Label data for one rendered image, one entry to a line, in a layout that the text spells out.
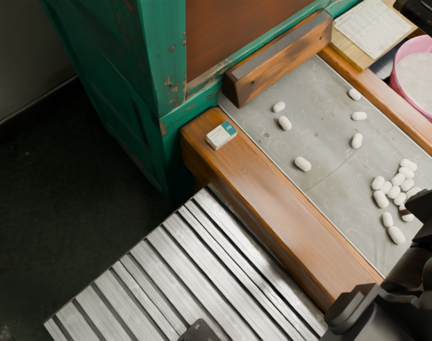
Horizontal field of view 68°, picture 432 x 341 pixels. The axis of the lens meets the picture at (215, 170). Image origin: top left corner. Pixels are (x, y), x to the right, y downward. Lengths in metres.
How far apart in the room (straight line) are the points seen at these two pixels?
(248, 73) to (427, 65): 0.54
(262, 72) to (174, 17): 0.28
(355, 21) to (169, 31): 0.61
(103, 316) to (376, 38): 0.90
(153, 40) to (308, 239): 0.45
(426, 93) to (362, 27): 0.23
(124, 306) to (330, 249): 0.43
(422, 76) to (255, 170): 0.54
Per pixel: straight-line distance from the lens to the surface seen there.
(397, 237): 0.75
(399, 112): 0.87
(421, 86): 0.99
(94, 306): 0.73
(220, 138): 0.67
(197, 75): 0.63
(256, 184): 0.66
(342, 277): 0.68
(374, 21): 1.00
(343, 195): 0.74
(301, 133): 0.76
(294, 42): 0.75
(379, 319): 0.32
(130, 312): 0.72
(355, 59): 0.89
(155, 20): 0.45
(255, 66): 0.68
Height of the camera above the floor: 1.38
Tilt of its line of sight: 68 degrees down
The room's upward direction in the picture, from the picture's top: 12 degrees clockwise
